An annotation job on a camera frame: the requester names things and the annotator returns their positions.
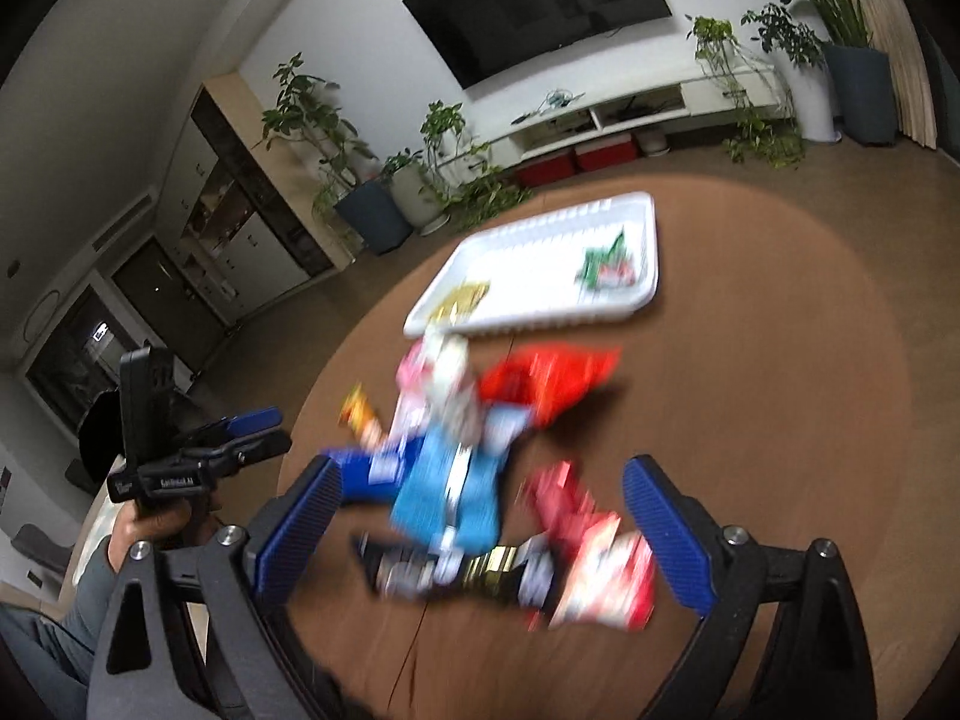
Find green red snack packet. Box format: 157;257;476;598
576;229;650;290

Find dark interior door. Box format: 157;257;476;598
112;236;226;372

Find pink snack packet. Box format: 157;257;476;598
396;341;440;436

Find black snack packet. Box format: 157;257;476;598
352;532;560;608

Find person's left forearm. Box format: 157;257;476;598
64;536;132;691

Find wall cabinet unit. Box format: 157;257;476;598
154;75;357;331

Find small orange brown snack packet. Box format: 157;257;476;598
339;384;385;447

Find small yellow snack packet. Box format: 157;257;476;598
431;281;490;323

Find white plastic tray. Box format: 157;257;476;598
403;191;661;338

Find large red chips bag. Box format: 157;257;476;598
478;345;623;425

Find large white red snack bag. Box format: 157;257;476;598
547;514;657;631

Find white packet with orange outline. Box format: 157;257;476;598
424;330;481;451

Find bushy plant in white planter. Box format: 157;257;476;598
741;2;842;143

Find small red snack packet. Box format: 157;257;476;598
521;461;620;541

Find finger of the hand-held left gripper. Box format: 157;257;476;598
182;405;284;457
214;430;293;479

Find beige curtain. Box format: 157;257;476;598
840;0;942;151

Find dark blue snack packet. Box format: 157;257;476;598
321;424;436;503

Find wall television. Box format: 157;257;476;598
403;0;674;89

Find grey chair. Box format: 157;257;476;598
11;523;68;571

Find teal snack packet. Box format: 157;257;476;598
390;405;533;548

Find small plant in white planter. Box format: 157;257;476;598
381;148;451;235

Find white television console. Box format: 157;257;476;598
486;64;792;166

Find trailing pothos plant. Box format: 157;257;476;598
684;13;809;170
416;100;537;230

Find tall plant in blue planter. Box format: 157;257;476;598
259;52;415;256

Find broad leaf plant blue planter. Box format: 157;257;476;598
746;0;899;149

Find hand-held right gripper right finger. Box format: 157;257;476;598
621;454;878;720

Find red storage box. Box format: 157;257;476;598
576;133;640;172
514;152;578;188

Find person's grey trousers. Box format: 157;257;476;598
0;600;91;720

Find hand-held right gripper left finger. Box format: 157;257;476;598
86;456;353;720

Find person's left hand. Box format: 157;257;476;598
105;495;224;572

